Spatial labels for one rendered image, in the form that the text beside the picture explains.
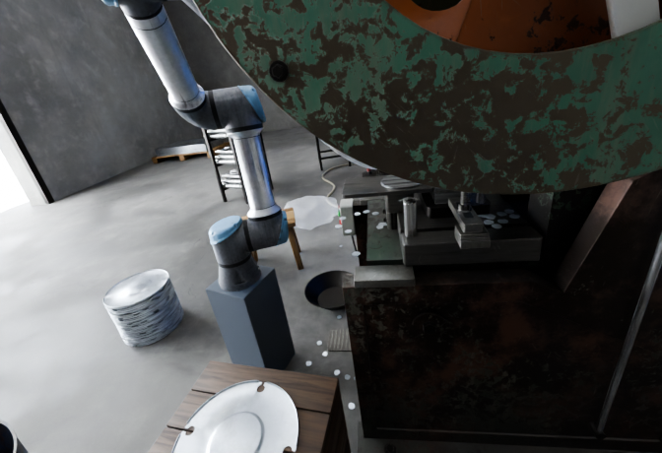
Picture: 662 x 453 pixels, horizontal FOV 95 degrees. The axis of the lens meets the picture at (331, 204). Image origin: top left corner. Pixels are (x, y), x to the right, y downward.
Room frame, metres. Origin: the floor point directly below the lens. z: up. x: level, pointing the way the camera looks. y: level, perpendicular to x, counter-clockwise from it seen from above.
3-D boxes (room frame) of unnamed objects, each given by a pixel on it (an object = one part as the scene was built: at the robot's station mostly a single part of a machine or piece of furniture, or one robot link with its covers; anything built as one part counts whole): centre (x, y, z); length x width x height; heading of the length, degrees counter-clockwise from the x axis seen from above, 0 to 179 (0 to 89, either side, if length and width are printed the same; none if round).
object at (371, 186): (0.83, -0.17, 0.72); 0.25 x 0.14 x 0.14; 80
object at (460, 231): (0.63, -0.31, 0.76); 0.17 x 0.06 x 0.10; 170
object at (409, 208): (0.65, -0.18, 0.75); 0.03 x 0.03 x 0.10; 80
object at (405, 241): (0.80, -0.34, 0.68); 0.45 x 0.30 x 0.06; 170
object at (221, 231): (0.94, 0.36, 0.62); 0.13 x 0.12 x 0.14; 102
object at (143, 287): (1.29, 1.02, 0.25); 0.29 x 0.29 x 0.01
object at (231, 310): (0.94, 0.37, 0.23); 0.18 x 0.18 x 0.45; 62
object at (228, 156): (3.15, 0.88, 0.47); 0.46 x 0.43 x 0.95; 60
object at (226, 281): (0.94, 0.37, 0.50); 0.15 x 0.15 x 0.10
